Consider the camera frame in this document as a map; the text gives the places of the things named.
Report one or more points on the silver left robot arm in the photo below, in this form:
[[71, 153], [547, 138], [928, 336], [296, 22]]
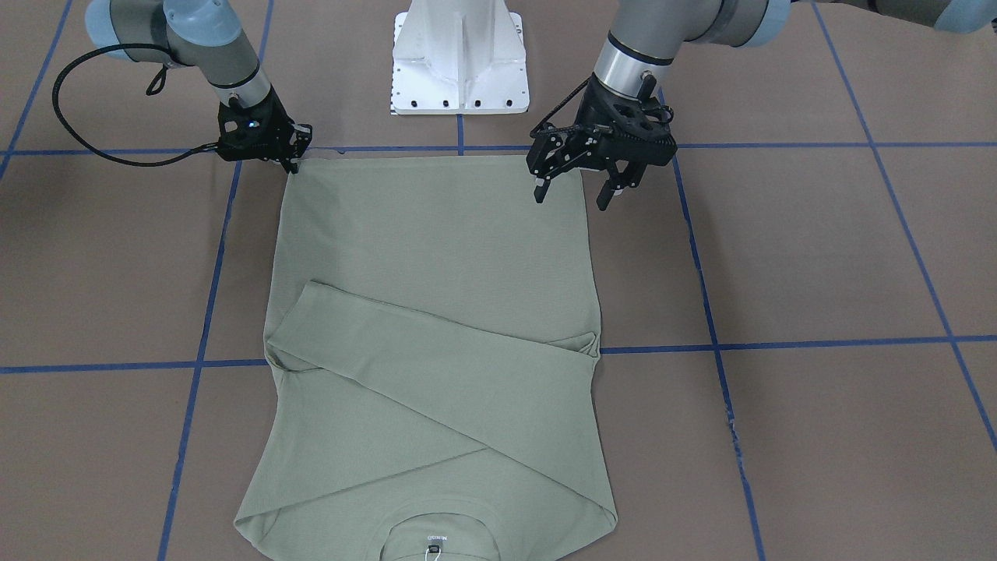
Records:
[[646, 36]]

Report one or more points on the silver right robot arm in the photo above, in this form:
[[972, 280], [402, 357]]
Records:
[[207, 35]]

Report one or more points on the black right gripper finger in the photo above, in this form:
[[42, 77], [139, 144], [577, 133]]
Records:
[[291, 164]]

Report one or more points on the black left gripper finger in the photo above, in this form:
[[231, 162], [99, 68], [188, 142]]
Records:
[[616, 182], [542, 185]]

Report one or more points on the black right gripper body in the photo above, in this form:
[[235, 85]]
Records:
[[274, 112]]

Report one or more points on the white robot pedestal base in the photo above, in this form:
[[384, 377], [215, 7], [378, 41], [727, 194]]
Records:
[[459, 58]]

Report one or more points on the olive green long-sleeve shirt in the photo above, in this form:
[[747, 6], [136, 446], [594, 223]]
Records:
[[433, 335]]

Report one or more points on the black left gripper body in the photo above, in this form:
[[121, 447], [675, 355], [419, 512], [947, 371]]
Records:
[[558, 153]]

